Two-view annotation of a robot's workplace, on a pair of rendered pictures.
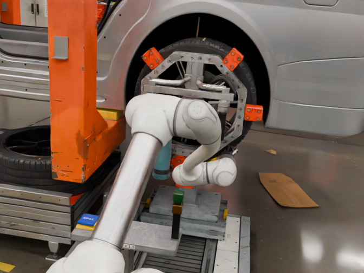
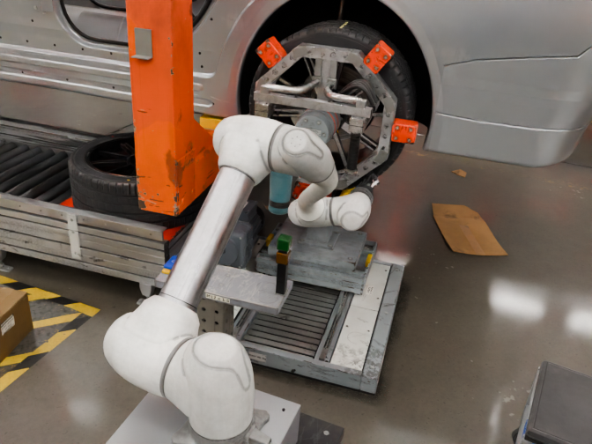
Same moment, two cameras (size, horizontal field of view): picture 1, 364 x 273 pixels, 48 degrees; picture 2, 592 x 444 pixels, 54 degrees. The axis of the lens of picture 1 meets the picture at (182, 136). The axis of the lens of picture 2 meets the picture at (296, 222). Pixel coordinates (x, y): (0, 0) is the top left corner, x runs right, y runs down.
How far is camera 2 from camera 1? 0.30 m
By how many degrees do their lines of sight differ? 11
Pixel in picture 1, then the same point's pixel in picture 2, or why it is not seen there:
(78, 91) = (167, 100)
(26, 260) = (114, 303)
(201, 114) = (300, 148)
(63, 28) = (144, 18)
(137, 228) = (237, 277)
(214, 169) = (339, 207)
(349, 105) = (542, 124)
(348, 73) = (543, 79)
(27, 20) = not seen: outside the picture
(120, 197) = (196, 247)
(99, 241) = (169, 297)
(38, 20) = not seen: outside the picture
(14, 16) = not seen: outside the picture
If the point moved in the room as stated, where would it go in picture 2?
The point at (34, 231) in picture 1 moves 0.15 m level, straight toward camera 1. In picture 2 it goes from (122, 269) to (121, 289)
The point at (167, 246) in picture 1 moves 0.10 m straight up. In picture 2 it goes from (268, 302) to (270, 277)
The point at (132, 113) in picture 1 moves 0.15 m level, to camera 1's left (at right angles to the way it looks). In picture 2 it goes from (219, 140) to (166, 134)
